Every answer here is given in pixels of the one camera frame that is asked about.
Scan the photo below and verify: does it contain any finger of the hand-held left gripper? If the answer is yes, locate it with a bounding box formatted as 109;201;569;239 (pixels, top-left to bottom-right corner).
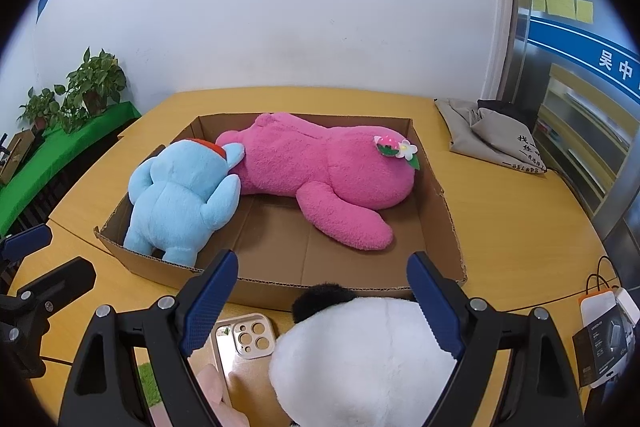
0;223;54;279
15;257;97;324

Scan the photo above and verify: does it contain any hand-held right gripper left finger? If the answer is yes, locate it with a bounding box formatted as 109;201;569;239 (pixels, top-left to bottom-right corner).
65;249;240;427

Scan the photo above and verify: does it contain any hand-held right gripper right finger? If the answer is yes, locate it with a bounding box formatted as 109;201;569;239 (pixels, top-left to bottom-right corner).
406;251;586;427

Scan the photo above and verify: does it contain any clear phone case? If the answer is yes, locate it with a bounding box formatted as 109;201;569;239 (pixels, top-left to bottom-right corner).
210;313;276;408

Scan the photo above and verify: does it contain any cardboard box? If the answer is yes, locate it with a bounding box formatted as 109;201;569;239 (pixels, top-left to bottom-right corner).
94;113;468;314

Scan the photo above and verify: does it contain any panda plush toy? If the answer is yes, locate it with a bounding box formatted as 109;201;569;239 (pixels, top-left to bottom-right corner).
268;283;468;427

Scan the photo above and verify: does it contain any peach and teal plush toy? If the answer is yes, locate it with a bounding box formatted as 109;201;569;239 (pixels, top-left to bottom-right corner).
150;364;252;427

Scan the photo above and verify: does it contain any wooden desktop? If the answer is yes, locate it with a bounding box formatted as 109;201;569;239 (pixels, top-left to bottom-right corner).
0;87;640;427

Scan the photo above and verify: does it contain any wooden crate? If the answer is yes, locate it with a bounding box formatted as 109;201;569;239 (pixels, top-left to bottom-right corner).
0;129;37;184

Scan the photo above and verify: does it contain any green covered side table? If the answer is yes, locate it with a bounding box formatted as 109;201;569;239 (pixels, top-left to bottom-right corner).
0;101;143;235

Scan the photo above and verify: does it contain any green fuzzy mat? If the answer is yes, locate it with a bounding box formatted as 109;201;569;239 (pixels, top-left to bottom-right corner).
135;364;167;409

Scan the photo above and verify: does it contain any blue plush toy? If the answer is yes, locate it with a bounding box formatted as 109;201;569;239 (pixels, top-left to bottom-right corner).
123;138;246;267

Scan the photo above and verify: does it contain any small potted plant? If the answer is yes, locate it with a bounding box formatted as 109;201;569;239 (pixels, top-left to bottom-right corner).
17;87;62;130

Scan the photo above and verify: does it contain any white and orange box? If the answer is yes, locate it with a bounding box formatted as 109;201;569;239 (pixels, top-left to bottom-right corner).
580;288;639;324

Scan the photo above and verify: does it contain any black product box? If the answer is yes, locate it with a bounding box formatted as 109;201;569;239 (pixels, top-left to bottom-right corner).
572;314;632;391

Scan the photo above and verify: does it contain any grey tote bag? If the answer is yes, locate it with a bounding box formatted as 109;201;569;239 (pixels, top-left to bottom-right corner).
434;98;551;176

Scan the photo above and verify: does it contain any large potted plant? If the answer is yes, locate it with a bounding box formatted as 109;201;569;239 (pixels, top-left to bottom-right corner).
54;47;129;132

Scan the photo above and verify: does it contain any pink plush toy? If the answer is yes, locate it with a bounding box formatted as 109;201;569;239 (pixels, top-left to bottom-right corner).
215;112;422;253

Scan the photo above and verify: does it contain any metal shelf behind glass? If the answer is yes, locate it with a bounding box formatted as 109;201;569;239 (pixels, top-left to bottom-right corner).
537;64;632;212

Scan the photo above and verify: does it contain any blue door banner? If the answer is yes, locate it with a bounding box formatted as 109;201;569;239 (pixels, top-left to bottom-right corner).
527;14;640;100

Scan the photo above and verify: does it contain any black cord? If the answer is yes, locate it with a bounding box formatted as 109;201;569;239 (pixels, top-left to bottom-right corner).
586;257;621;296

